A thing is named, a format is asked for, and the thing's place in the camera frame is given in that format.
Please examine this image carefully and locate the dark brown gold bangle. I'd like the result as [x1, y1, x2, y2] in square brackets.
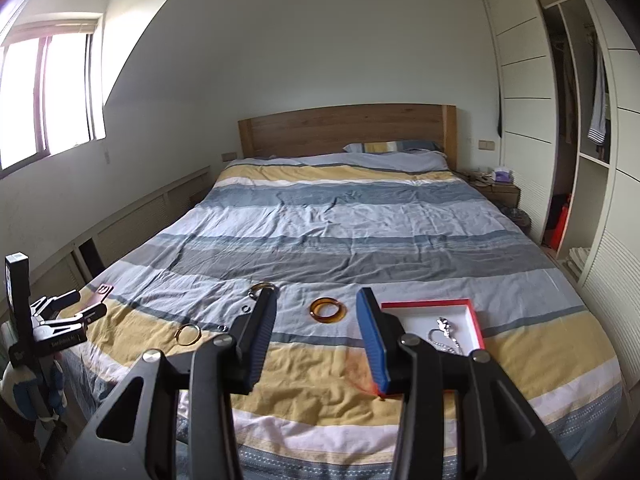
[247, 282, 277, 301]

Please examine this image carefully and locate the amber orange bangle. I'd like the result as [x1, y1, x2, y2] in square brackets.
[309, 297, 347, 324]

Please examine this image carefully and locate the red jewelry box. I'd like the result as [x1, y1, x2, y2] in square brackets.
[381, 298, 485, 356]

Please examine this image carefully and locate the gloved left hand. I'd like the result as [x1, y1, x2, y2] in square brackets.
[1, 352, 67, 426]

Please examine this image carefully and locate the window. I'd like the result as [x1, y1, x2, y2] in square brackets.
[1, 13, 105, 177]

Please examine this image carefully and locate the red bag in wardrobe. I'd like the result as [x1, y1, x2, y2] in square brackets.
[547, 194, 572, 250]

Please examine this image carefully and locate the wooden nightstand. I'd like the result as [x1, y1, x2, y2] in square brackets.
[457, 170, 521, 208]

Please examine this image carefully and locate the striped duvet cover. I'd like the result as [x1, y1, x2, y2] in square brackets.
[63, 152, 622, 479]

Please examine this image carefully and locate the purple tissue box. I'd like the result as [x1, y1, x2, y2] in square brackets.
[492, 167, 514, 184]

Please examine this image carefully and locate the wooden headboard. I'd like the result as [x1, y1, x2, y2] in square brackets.
[238, 103, 458, 170]

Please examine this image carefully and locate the striped pillow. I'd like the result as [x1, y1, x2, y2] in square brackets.
[343, 140, 442, 154]

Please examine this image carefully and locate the hanging striped shirt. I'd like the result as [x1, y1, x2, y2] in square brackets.
[587, 42, 611, 148]

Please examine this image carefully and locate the white wardrobe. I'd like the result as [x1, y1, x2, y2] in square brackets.
[483, 0, 639, 382]

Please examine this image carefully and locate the silver bracelets pile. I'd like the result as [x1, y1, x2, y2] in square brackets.
[427, 315, 466, 356]

